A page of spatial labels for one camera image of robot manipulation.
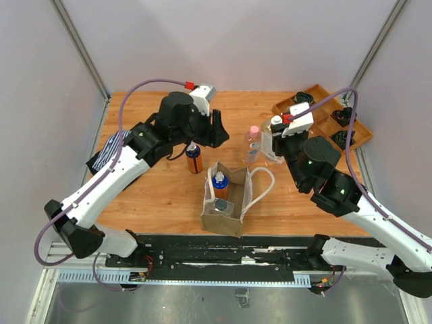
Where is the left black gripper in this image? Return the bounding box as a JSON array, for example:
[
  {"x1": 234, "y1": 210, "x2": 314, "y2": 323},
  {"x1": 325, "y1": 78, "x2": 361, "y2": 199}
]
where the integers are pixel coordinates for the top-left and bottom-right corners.
[{"x1": 172, "y1": 103, "x2": 230, "y2": 149}]

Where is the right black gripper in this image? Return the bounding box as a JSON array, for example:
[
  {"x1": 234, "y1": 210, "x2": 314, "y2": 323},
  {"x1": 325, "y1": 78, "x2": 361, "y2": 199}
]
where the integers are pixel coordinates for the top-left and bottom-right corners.
[{"x1": 271, "y1": 123, "x2": 308, "y2": 190}]

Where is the white cap clear bottle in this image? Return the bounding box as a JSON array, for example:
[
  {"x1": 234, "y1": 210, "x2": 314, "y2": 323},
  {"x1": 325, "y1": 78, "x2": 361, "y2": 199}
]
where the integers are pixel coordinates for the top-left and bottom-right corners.
[{"x1": 261, "y1": 118, "x2": 284, "y2": 164}]

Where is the pink cap clear bottle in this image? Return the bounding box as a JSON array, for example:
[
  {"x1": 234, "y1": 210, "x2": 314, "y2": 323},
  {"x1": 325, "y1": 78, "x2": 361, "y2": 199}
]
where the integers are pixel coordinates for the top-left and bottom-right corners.
[{"x1": 242, "y1": 126, "x2": 261, "y2": 165}]

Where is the blue orange pump bottle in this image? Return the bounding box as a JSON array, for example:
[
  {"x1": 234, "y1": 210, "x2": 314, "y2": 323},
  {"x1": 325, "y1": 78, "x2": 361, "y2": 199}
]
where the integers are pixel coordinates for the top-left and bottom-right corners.
[{"x1": 186, "y1": 142, "x2": 203, "y2": 174}]

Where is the wooden divided tray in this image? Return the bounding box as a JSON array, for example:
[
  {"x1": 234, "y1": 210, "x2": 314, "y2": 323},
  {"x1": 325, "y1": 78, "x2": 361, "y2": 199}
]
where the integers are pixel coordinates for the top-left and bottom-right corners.
[{"x1": 272, "y1": 84, "x2": 373, "y2": 154}]

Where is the blue striped shirt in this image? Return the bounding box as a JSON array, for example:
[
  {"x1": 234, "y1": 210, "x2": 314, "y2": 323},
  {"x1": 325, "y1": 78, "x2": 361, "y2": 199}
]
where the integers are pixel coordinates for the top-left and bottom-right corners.
[{"x1": 91, "y1": 130, "x2": 132, "y2": 171}]

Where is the black garment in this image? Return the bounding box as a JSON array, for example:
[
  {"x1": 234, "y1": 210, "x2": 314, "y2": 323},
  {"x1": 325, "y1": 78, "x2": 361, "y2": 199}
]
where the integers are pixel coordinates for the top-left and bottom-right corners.
[{"x1": 86, "y1": 128, "x2": 142, "y2": 192}]

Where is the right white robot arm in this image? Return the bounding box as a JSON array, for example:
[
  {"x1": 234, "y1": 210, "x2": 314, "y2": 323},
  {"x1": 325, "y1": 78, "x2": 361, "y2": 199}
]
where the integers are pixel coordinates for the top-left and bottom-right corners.
[{"x1": 272, "y1": 131, "x2": 431, "y2": 298}]

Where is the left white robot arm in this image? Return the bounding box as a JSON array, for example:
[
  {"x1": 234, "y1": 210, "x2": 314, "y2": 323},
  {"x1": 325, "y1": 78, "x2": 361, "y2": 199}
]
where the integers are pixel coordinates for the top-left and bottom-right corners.
[{"x1": 45, "y1": 85, "x2": 229, "y2": 267}]

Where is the canvas burlap tote bag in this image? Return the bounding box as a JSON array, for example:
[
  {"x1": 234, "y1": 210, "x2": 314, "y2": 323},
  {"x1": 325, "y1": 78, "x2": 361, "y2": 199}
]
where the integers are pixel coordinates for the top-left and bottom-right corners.
[{"x1": 200, "y1": 161, "x2": 275, "y2": 238}]

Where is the rolled dark blue tie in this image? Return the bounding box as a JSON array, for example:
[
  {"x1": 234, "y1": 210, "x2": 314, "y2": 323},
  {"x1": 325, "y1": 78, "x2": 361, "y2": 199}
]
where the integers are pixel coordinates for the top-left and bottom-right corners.
[{"x1": 293, "y1": 91, "x2": 315, "y2": 105}]

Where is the rolled black dotted tie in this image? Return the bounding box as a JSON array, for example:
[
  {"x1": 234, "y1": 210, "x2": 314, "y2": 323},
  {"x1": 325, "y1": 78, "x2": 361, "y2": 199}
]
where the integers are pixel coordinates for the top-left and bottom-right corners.
[{"x1": 330, "y1": 130, "x2": 356, "y2": 151}]

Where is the rolled black orange tie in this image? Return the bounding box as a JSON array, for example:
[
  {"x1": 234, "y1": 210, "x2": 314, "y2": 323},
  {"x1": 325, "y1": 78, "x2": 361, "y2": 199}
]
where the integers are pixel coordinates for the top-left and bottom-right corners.
[{"x1": 331, "y1": 107, "x2": 353, "y2": 128}]

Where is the grey cap square bottle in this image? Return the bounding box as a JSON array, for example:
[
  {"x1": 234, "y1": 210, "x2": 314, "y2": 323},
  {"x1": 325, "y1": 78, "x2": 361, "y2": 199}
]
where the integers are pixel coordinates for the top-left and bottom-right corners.
[{"x1": 204, "y1": 198, "x2": 234, "y2": 217}]

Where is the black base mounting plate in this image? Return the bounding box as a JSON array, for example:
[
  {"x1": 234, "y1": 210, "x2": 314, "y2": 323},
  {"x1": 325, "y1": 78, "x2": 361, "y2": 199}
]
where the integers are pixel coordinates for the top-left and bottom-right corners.
[{"x1": 105, "y1": 233, "x2": 348, "y2": 281}]

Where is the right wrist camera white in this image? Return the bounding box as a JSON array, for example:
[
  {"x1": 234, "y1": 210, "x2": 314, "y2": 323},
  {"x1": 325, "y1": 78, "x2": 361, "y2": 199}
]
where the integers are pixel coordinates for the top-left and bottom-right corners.
[{"x1": 281, "y1": 102, "x2": 314, "y2": 138}]

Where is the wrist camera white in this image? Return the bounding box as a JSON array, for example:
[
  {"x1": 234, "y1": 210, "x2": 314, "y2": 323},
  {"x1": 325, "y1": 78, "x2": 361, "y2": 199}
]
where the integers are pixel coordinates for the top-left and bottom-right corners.
[
  {"x1": 281, "y1": 102, "x2": 314, "y2": 138},
  {"x1": 184, "y1": 81, "x2": 217, "y2": 117}
]

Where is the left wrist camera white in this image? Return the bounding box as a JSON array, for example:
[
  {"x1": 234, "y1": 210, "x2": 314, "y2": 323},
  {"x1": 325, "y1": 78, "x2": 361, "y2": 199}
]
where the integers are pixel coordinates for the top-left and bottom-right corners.
[{"x1": 184, "y1": 81, "x2": 217, "y2": 117}]

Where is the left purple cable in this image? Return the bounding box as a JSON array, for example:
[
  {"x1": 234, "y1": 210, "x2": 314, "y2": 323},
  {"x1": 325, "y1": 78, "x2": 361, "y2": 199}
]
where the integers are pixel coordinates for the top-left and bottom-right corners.
[{"x1": 35, "y1": 78, "x2": 196, "y2": 292}]

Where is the purple cable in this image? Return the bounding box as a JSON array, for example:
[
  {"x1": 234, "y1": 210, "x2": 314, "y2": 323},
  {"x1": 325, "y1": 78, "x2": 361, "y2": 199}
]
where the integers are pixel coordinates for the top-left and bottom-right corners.
[
  {"x1": 35, "y1": 78, "x2": 196, "y2": 292},
  {"x1": 283, "y1": 87, "x2": 432, "y2": 298}
]

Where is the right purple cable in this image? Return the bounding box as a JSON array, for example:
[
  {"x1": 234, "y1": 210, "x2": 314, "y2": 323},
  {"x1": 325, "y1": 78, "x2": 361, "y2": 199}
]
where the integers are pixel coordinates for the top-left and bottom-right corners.
[{"x1": 283, "y1": 87, "x2": 432, "y2": 298}]

